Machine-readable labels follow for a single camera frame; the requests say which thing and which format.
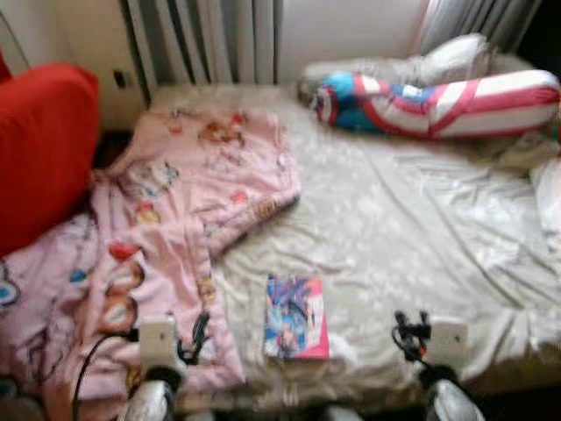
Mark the grey knotted cloth bundle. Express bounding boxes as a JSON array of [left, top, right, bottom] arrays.
[[408, 33, 492, 84]]

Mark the colourful manga book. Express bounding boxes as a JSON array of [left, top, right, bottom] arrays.
[[264, 275, 330, 360]]

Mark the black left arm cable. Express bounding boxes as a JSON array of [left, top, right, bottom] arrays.
[[70, 326, 141, 421]]

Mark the large beige floral pillow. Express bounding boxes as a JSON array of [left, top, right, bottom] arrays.
[[529, 158, 561, 255]]

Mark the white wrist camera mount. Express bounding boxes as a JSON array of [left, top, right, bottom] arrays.
[[138, 316, 181, 369], [427, 318, 470, 367]]

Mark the bed with beige floral sheet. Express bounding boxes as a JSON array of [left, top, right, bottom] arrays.
[[131, 82, 561, 415]]

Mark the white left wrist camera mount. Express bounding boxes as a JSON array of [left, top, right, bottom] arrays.
[[138, 316, 181, 369]]

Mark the red white blue striped bolster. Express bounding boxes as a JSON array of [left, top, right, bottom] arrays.
[[313, 68, 561, 141]]

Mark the pink cartoon print blanket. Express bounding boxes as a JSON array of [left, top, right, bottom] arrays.
[[0, 105, 302, 418]]

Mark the folded beige cloth dark stripe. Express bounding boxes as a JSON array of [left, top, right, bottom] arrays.
[[473, 132, 561, 172]]

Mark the silver robot right leg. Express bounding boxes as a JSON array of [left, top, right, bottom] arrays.
[[314, 403, 362, 421]]

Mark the dark grey padded headboard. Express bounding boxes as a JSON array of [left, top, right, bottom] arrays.
[[517, 0, 561, 75]]

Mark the grey pleated curtain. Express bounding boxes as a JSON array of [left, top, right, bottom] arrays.
[[123, 0, 283, 99], [414, 0, 544, 55]]

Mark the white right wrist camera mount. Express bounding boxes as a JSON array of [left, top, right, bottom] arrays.
[[427, 318, 470, 367]]

